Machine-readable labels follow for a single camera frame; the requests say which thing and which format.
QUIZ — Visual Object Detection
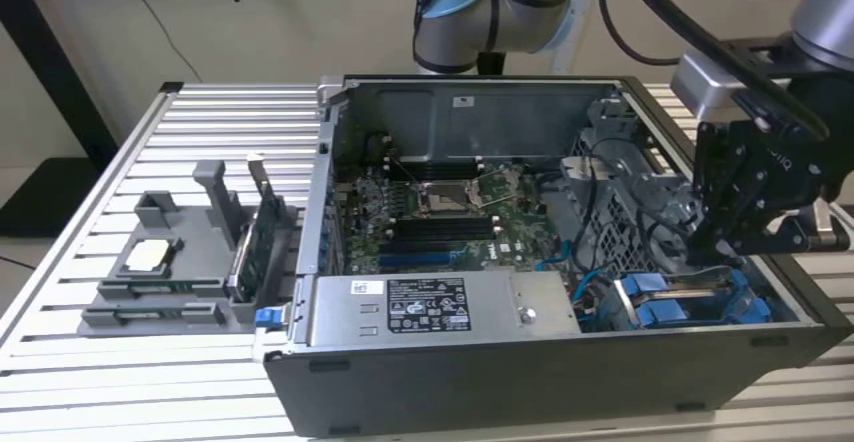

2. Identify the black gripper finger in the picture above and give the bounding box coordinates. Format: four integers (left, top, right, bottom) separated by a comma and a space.
727, 201, 779, 256
686, 119, 768, 268

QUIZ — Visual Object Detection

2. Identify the thick black power wire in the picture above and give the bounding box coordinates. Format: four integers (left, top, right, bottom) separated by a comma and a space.
635, 205, 699, 264

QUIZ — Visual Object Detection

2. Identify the black RAM slot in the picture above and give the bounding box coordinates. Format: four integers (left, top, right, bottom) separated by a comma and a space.
389, 235, 499, 246
385, 173, 486, 182
385, 167, 484, 176
397, 217, 500, 228
393, 226, 500, 237
385, 244, 499, 256
385, 162, 483, 170
385, 156, 483, 164

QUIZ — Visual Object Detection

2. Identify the blue expansion slot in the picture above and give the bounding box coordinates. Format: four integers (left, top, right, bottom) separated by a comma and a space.
377, 252, 461, 271

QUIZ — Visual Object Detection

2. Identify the perforated grey drive cage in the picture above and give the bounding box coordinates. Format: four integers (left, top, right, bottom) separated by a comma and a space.
570, 126, 702, 276

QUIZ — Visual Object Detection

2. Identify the green motherboard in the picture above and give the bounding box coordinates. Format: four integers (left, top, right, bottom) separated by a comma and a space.
329, 159, 568, 274

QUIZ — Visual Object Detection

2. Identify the metal socket cover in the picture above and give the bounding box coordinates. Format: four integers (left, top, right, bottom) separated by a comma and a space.
472, 168, 527, 208

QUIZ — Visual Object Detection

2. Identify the CPU socket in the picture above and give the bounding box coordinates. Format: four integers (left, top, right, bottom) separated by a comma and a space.
416, 179, 472, 213

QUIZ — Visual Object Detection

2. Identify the thin locking lever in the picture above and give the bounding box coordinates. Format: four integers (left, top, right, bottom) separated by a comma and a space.
389, 156, 423, 186

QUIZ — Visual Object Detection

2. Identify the black PC case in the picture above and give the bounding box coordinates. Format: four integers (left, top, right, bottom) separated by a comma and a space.
256, 72, 854, 438

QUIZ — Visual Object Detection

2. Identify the silver power supply box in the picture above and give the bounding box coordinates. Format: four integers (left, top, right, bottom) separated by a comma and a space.
309, 270, 580, 348

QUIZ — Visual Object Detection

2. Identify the green graphics card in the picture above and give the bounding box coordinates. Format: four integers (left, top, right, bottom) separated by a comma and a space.
225, 154, 289, 306

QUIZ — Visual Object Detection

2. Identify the blue case latch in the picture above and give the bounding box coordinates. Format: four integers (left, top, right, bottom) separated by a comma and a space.
255, 306, 285, 334

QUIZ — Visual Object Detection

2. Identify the grey parts rack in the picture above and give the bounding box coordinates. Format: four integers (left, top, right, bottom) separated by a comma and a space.
79, 159, 308, 338

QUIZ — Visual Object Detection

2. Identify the silver CPU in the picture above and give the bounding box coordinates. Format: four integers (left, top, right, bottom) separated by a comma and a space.
125, 240, 176, 271

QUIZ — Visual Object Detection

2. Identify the green RAM stick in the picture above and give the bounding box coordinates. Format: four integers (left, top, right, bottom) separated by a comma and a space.
109, 306, 201, 321

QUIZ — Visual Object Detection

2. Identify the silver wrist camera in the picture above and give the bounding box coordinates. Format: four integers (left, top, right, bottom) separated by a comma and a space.
670, 51, 755, 121

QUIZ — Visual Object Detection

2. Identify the thin black wire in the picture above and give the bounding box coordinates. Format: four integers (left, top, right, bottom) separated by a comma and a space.
572, 136, 668, 276

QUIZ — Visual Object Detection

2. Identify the light blue wire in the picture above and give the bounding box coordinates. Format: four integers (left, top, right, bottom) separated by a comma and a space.
536, 254, 602, 283

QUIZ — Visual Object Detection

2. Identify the thin black cable loop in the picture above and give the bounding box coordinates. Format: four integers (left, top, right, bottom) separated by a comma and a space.
599, 0, 686, 67

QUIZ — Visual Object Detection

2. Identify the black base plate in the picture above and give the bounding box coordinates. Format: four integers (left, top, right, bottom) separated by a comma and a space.
0, 156, 112, 238

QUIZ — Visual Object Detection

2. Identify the black slanted post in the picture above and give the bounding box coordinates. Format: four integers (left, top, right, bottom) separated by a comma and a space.
0, 0, 123, 173

